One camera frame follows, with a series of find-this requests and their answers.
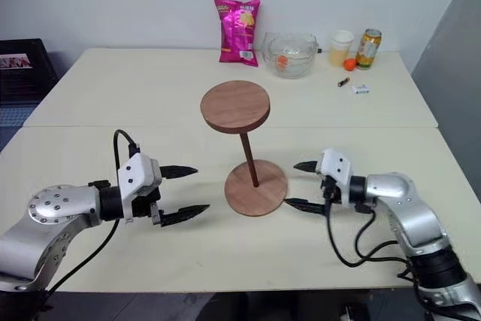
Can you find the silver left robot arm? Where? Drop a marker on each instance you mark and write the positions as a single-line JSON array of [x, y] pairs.
[[56, 204]]

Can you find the round wooden base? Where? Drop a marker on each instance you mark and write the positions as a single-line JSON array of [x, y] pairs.
[[263, 197]]

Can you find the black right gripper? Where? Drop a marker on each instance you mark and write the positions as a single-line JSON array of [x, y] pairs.
[[330, 187]]

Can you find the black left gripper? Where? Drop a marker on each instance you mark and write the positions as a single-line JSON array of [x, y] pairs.
[[144, 202]]

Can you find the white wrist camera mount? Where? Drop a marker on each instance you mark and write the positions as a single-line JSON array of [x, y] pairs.
[[133, 174], [338, 167]]

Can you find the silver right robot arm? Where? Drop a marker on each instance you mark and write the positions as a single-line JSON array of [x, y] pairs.
[[413, 215]]

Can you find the pink chips bag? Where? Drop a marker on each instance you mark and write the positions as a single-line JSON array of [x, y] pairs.
[[237, 31]]

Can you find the black crate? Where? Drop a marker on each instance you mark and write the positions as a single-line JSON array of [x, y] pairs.
[[22, 84]]

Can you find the small black battery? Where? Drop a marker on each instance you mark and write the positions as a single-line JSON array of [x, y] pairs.
[[343, 82]]

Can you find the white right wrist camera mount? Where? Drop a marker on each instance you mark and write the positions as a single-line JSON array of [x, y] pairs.
[[338, 167]]

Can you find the small orange fruit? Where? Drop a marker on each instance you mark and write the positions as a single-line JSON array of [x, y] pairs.
[[350, 65]]

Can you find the grey partition panel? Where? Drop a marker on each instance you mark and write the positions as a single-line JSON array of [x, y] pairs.
[[451, 73]]

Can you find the wooden pole with round disc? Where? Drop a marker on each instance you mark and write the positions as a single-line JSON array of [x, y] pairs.
[[235, 105]]

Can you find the clear glass bowl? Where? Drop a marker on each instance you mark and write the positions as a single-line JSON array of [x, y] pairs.
[[291, 56]]

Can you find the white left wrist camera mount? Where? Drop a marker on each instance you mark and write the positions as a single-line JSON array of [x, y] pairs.
[[133, 174]]

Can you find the small white box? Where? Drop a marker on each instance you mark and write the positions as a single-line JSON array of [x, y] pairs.
[[360, 89]]

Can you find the orange drink can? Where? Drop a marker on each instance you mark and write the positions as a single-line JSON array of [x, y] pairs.
[[368, 50]]

